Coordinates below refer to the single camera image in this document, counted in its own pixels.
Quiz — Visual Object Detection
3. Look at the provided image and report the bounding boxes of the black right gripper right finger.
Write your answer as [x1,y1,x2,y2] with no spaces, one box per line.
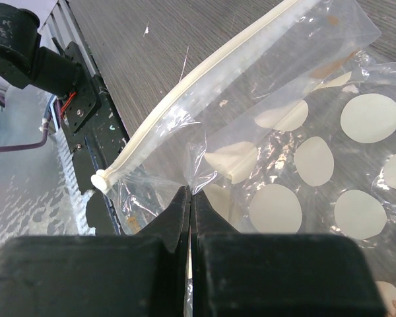
[190,193,383,316]

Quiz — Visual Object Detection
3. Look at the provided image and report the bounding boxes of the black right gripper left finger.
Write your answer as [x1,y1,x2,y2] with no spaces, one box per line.
[0,187,191,316]

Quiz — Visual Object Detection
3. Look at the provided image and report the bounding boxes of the clear zip top bag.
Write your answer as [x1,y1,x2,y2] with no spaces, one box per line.
[91,1,396,316]

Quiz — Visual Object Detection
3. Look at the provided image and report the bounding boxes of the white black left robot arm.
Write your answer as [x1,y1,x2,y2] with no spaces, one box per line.
[0,3,84,97]

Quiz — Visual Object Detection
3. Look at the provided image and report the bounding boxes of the light blue cable duct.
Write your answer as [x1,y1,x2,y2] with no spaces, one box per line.
[53,129,96,236]

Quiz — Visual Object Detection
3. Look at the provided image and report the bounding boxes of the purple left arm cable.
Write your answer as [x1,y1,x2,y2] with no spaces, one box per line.
[0,82,63,153]

